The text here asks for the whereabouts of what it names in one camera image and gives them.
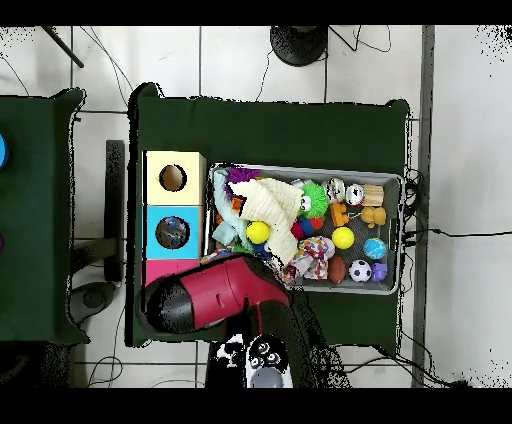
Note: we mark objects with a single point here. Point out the cream waffle cloth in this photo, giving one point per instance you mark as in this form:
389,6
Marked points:
272,212

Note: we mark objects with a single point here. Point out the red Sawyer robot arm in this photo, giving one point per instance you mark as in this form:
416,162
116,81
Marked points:
224,292

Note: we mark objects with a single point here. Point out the wooden three-hole box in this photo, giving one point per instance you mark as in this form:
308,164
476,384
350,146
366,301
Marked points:
176,200

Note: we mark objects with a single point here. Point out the shallow mesh bin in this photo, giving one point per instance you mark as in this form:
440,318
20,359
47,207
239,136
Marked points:
394,192

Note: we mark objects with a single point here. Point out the yellow smiley ball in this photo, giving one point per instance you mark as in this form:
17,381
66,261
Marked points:
257,232

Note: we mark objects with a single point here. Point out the light blue waffle cloth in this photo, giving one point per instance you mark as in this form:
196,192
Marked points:
220,196

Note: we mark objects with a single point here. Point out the green spiky ball with eyes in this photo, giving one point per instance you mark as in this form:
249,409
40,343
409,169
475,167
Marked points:
316,200

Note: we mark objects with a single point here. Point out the confetti print cloth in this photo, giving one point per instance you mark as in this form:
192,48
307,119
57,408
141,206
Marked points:
314,254

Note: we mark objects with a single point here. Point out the dark green tablecloth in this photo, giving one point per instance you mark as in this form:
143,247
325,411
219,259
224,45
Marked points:
272,132

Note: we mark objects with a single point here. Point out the plain yellow ball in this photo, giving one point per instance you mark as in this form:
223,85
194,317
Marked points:
342,237

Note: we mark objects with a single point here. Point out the small brown football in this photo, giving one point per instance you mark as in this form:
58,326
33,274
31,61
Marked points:
336,269

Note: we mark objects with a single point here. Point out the small soccer ball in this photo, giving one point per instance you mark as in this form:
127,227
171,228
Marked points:
360,270

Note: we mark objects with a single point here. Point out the small globe ball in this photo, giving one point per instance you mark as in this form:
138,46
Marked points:
374,248

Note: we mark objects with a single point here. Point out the purple toy block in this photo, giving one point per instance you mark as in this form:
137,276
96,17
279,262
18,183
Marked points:
378,272

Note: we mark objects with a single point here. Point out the black upright panel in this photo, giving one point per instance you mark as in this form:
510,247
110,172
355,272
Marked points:
114,200

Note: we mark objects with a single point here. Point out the black round stand base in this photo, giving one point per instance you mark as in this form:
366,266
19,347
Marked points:
299,46

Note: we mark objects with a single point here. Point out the grey stand foot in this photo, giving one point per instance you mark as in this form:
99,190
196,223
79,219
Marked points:
94,300

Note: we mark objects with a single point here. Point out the green cloth side table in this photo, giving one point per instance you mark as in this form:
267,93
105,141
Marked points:
36,240

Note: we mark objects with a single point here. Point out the black rod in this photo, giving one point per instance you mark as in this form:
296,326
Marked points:
64,47

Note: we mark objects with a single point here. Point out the blue round object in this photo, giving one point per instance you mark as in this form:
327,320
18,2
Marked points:
3,152

